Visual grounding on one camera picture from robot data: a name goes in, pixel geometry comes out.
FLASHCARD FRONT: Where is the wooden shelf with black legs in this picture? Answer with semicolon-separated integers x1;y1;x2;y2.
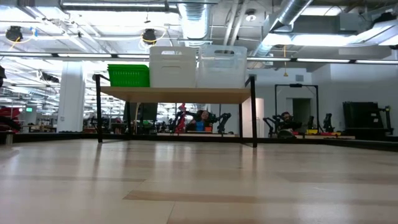
94;73;259;149

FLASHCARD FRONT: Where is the person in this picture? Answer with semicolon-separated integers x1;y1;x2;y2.
195;109;215;131
278;111;302;138

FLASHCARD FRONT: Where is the dark monitor panel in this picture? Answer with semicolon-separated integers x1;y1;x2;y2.
130;102;159;122

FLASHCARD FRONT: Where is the white building column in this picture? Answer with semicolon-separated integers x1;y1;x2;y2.
57;60;85;133

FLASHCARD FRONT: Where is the black cabinet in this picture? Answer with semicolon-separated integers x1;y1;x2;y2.
341;101;393;136

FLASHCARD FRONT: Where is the red machine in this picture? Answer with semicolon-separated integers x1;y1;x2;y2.
0;106;22;133

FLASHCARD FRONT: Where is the black ceiling cable reel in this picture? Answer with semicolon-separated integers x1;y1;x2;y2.
141;27;158;44
5;26;23;43

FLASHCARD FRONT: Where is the silver round air duct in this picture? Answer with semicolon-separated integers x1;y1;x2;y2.
178;0;218;40

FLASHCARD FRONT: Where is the black gantry frame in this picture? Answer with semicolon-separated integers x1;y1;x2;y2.
274;83;320;133

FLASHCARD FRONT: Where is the silver slanted air duct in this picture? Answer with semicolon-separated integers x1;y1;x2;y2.
251;0;313;58

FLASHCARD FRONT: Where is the grey rectangular ceiling duct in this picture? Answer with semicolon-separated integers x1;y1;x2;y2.
58;0;180;12

